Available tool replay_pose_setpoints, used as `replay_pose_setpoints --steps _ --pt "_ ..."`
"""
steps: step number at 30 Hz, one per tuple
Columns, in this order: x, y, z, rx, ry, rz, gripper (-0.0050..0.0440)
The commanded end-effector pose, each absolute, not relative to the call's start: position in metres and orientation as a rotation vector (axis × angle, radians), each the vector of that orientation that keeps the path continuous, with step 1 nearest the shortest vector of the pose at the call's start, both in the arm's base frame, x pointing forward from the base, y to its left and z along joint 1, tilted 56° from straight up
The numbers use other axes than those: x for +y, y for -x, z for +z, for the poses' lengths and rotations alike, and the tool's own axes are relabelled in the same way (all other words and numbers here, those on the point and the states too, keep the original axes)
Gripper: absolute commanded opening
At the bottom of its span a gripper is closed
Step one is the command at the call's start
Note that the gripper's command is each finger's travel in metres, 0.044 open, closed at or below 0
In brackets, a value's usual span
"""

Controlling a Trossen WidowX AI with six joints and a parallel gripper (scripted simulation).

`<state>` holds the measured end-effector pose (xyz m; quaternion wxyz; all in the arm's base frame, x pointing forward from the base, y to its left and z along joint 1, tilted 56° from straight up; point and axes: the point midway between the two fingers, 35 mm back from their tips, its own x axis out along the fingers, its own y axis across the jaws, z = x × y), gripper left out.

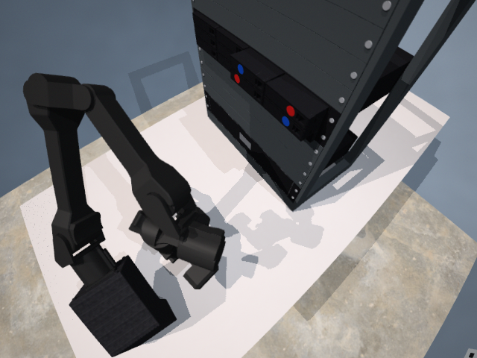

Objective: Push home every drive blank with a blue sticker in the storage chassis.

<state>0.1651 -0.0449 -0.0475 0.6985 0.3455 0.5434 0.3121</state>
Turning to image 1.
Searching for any black server rack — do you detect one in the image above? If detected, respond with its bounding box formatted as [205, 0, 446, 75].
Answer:
[191, 0, 476, 211]

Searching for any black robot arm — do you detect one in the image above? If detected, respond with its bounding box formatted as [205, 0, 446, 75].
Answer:
[23, 73, 226, 291]

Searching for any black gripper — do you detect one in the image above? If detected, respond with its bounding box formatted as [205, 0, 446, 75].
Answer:
[161, 250, 218, 289]

